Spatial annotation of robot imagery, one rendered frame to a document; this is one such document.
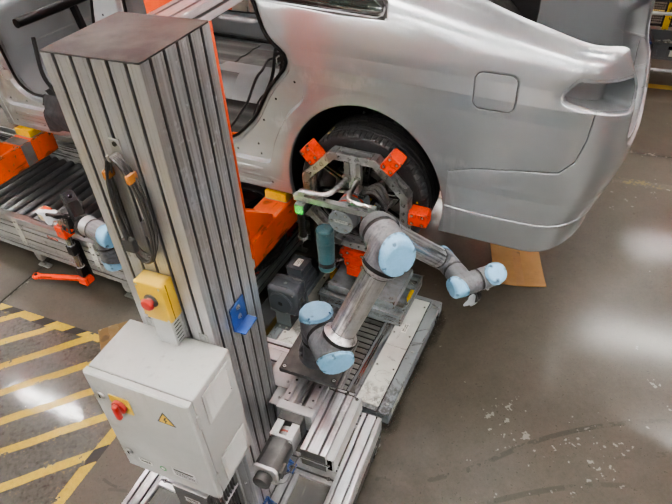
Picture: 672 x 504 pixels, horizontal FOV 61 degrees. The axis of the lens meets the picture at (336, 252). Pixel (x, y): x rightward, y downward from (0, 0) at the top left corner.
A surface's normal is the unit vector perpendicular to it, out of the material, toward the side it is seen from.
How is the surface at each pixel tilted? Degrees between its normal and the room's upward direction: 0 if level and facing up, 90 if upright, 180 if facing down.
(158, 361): 0
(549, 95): 90
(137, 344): 0
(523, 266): 2
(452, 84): 90
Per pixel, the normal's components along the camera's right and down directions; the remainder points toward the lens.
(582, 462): -0.04, -0.76
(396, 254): 0.42, 0.47
